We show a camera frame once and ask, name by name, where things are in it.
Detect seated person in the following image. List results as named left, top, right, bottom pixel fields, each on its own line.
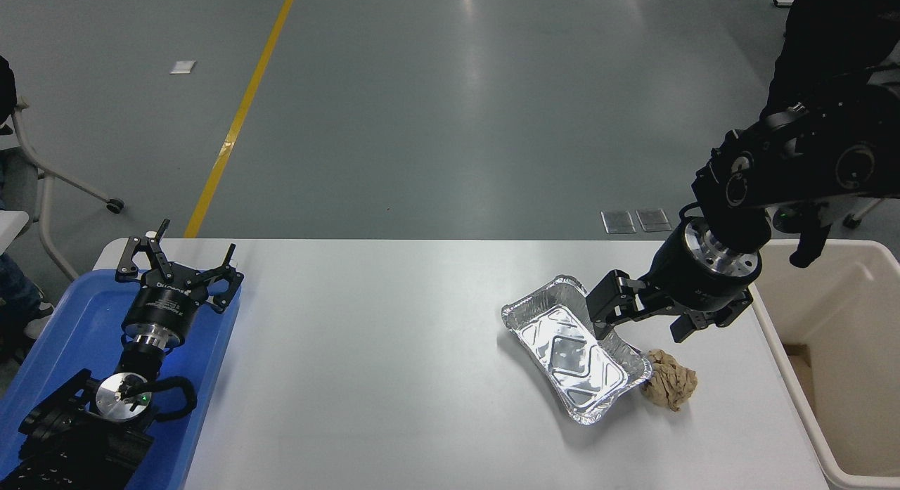
left=0, top=54, right=54, bottom=364

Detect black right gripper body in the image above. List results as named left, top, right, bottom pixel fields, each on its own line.
left=640, top=223, right=759, bottom=315

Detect blue plastic tray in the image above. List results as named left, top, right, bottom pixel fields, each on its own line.
left=0, top=267, right=243, bottom=490

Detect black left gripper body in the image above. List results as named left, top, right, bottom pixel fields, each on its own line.
left=121, top=265, right=207, bottom=340

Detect white frame chair with casters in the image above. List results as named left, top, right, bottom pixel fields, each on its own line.
left=0, top=96, right=126, bottom=283

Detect white chair leg with caster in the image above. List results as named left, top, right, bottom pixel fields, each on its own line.
left=842, top=198, right=889, bottom=230

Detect large pale bin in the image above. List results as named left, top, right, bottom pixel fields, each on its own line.
left=751, top=239, right=900, bottom=490

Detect clear floor plate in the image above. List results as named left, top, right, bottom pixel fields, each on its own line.
left=601, top=209, right=637, bottom=235
left=636, top=207, right=673, bottom=233

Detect standing person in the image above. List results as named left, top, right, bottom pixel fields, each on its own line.
left=761, top=0, right=900, bottom=118

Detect crumpled tan paper ball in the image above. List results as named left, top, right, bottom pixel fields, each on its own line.
left=641, top=348, right=699, bottom=413

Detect silver foil tray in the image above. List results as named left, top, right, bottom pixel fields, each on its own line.
left=501, top=275, right=654, bottom=426

